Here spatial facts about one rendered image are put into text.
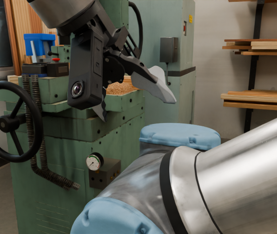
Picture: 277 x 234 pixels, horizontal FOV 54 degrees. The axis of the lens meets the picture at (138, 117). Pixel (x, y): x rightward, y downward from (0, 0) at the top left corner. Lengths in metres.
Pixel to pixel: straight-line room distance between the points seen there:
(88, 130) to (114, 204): 0.77
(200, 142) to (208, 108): 2.93
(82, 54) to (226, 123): 3.06
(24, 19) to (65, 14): 2.35
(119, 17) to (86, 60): 0.94
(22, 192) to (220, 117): 2.52
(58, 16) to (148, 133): 0.23
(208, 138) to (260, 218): 0.21
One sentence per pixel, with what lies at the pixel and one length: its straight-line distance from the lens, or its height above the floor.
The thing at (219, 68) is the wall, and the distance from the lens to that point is 3.30.
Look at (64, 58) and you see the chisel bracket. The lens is 1.21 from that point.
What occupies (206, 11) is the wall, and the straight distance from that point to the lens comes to 3.34.
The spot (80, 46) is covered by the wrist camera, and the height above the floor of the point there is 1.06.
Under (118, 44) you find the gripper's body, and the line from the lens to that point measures 0.44.
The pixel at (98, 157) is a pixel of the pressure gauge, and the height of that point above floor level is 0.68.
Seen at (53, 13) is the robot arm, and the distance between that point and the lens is 0.40.
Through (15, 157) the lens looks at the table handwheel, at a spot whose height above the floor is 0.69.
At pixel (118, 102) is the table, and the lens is 0.97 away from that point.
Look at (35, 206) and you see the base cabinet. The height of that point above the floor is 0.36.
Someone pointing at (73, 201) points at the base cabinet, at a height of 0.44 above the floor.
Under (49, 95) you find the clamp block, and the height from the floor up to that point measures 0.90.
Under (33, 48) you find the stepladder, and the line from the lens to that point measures 2.07.
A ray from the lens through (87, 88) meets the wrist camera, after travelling 0.37.
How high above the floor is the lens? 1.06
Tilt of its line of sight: 14 degrees down
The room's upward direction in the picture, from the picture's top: straight up
